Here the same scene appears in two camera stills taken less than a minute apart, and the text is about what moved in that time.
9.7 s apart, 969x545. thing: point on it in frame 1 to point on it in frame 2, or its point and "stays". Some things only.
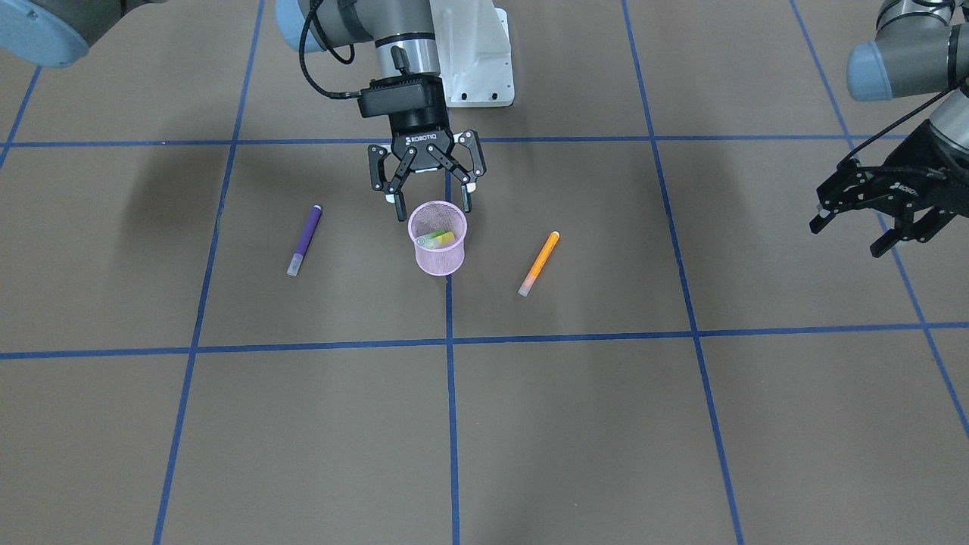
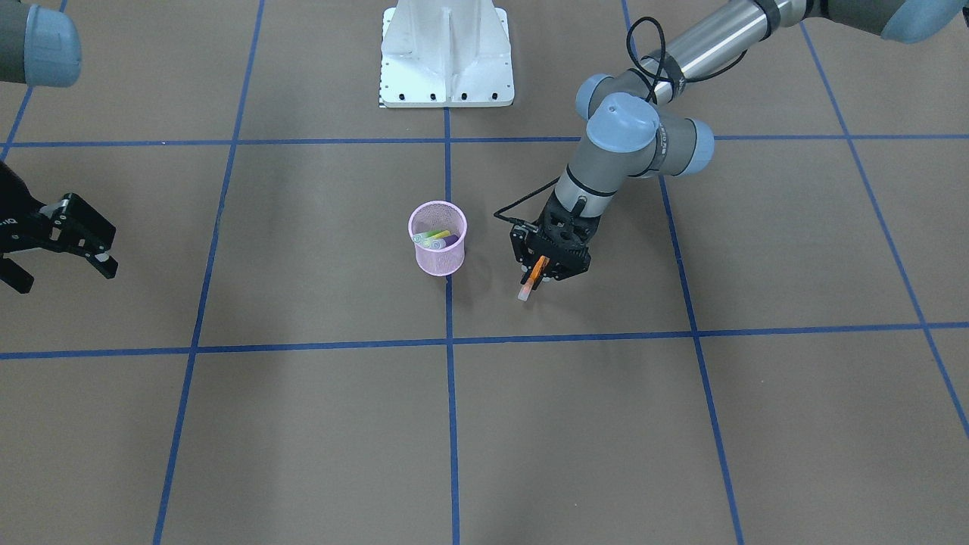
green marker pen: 422,239 stays
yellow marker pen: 441,239 stays
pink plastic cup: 437,229 stays
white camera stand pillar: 473,43 stays
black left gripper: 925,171 to 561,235
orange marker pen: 532,278 stays
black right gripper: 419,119 to 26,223
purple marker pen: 305,241 to 443,243
